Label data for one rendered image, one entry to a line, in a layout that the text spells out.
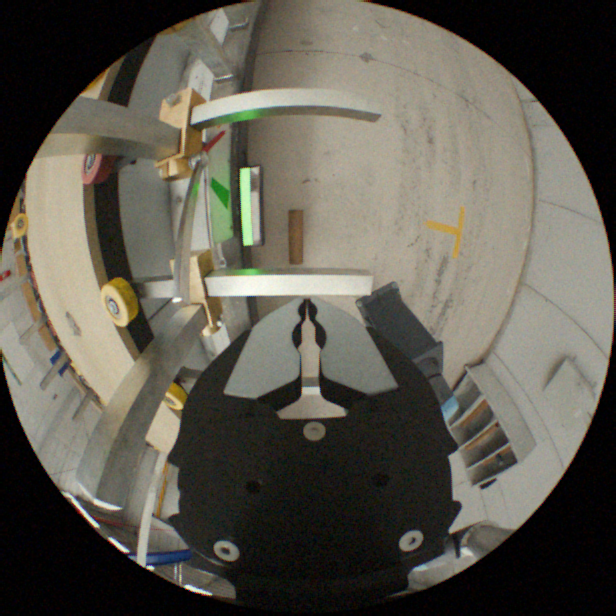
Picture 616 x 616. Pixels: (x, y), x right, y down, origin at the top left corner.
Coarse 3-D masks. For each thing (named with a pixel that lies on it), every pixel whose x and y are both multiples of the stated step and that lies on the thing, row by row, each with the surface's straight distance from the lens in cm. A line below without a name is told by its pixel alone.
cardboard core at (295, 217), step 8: (288, 216) 103; (296, 216) 100; (288, 224) 103; (296, 224) 100; (288, 232) 104; (296, 232) 101; (296, 240) 101; (296, 248) 102; (296, 256) 103; (296, 264) 105
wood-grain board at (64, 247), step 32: (96, 96) 52; (64, 160) 56; (32, 192) 95; (64, 192) 52; (32, 224) 93; (64, 224) 51; (32, 256) 102; (64, 256) 54; (96, 256) 41; (64, 288) 62; (96, 288) 41; (64, 320) 79; (96, 320) 49; (96, 352) 64; (128, 352) 45; (96, 384) 103; (160, 416) 70; (160, 448) 161
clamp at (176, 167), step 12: (192, 96) 32; (168, 108) 32; (180, 108) 31; (168, 120) 31; (180, 120) 29; (180, 132) 28; (192, 132) 29; (180, 144) 28; (192, 144) 29; (168, 156) 28; (180, 156) 27; (168, 168) 28; (180, 168) 27; (168, 180) 30
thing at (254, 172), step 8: (256, 168) 40; (256, 176) 39; (256, 184) 39; (256, 192) 39; (256, 200) 39; (256, 208) 39; (256, 216) 39; (256, 224) 39; (256, 232) 39; (256, 240) 39
